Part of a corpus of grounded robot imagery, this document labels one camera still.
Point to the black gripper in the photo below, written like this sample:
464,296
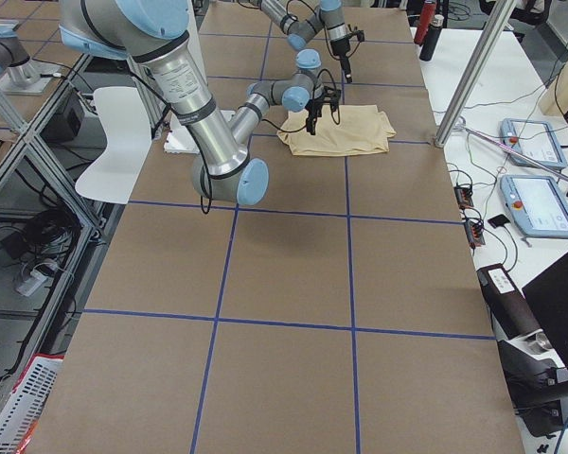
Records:
340,47
315,106

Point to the cream long-sleeve graphic shirt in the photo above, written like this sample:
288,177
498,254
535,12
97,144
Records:
363,129

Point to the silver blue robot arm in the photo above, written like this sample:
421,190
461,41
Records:
327,17
154,34

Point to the black thermos bottle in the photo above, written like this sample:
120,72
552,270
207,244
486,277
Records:
431,38

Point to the red water bottle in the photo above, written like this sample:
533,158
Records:
425,17

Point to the upper small circuit board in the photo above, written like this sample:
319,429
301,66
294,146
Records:
463,195

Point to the small circuit board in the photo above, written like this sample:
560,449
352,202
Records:
463,195
474,229

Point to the lower small circuit board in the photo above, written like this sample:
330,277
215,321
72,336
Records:
474,229

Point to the upper blue teach pendant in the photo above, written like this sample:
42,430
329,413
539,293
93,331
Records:
535,139

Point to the blue teach pendant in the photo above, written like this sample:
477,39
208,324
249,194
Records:
536,205
535,139

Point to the silver metal rod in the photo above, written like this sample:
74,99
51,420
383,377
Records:
510,151

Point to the white plastic chair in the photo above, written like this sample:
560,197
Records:
113,175

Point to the small black square pad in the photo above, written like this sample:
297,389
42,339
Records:
498,221

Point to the lower blue teach pendant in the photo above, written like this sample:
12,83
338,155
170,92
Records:
536,205

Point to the black monitor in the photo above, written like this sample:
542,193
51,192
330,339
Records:
547,298

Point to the white power strip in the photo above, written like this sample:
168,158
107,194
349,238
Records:
36,277

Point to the white perforated basket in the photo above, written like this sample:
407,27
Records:
25,404

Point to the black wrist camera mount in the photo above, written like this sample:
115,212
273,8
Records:
356,33
331,96

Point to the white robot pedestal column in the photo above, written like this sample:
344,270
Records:
197,126

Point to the aluminium frame post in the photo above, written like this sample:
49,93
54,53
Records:
478,59

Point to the black box under frame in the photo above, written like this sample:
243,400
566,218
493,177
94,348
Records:
65,123

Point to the aluminium frame table at left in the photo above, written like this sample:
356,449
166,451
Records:
24,118

